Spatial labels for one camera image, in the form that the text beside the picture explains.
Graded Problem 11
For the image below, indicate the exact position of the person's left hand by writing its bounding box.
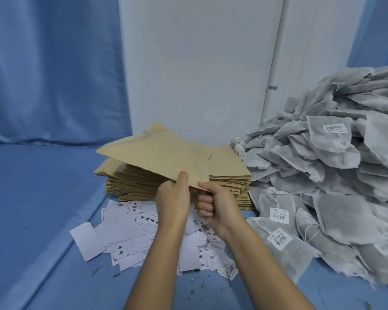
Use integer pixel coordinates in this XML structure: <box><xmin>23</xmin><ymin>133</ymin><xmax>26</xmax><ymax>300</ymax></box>
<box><xmin>155</xmin><ymin>171</ymin><xmax>191</xmax><ymax>227</ymax></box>

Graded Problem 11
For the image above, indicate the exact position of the person's right hand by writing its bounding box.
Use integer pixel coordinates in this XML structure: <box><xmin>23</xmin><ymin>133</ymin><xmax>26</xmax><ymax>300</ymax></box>
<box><xmin>195</xmin><ymin>181</ymin><xmax>246</xmax><ymax>240</ymax></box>

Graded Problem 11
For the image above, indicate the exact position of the single brown paper bag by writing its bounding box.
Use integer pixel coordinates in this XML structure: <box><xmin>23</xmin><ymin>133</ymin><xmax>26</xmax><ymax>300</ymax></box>
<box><xmin>96</xmin><ymin>121</ymin><xmax>213</xmax><ymax>193</ymax></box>

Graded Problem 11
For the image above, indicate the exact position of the person's left forearm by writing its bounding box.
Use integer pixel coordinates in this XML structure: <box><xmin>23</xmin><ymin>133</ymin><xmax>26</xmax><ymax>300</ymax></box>
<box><xmin>124</xmin><ymin>222</ymin><xmax>189</xmax><ymax>310</ymax></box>

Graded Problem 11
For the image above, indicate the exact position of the person's right forearm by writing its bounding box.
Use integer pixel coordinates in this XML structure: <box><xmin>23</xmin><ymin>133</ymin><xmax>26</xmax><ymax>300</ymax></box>
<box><xmin>219</xmin><ymin>219</ymin><xmax>317</xmax><ymax>310</ymax></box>

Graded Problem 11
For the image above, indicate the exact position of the stack of brown paper envelopes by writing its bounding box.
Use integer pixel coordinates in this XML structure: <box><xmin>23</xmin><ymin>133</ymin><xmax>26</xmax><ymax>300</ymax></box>
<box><xmin>94</xmin><ymin>143</ymin><xmax>255</xmax><ymax>211</ymax></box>

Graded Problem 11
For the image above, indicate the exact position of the pile of white printed slips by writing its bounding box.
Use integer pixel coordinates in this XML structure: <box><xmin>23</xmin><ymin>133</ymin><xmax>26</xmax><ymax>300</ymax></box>
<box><xmin>69</xmin><ymin>200</ymin><xmax>240</xmax><ymax>282</ymax></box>

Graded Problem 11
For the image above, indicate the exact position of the heap of grey mesh pouches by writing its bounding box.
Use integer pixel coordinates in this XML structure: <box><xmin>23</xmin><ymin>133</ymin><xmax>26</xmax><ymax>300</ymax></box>
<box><xmin>230</xmin><ymin>64</ymin><xmax>388</xmax><ymax>287</ymax></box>

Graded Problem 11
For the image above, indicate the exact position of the blue table cloth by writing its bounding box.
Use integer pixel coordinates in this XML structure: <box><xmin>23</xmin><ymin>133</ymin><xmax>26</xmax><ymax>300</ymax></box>
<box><xmin>0</xmin><ymin>143</ymin><xmax>388</xmax><ymax>310</ymax></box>

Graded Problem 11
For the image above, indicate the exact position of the blue curtain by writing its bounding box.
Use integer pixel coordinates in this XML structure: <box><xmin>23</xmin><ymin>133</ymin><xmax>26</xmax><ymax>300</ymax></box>
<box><xmin>0</xmin><ymin>0</ymin><xmax>133</xmax><ymax>147</ymax></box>
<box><xmin>345</xmin><ymin>0</ymin><xmax>388</xmax><ymax>70</ymax></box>

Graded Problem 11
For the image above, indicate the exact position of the white wall pipe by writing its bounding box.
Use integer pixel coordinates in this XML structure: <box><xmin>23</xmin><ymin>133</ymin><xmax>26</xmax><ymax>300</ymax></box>
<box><xmin>260</xmin><ymin>0</ymin><xmax>292</xmax><ymax>127</ymax></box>

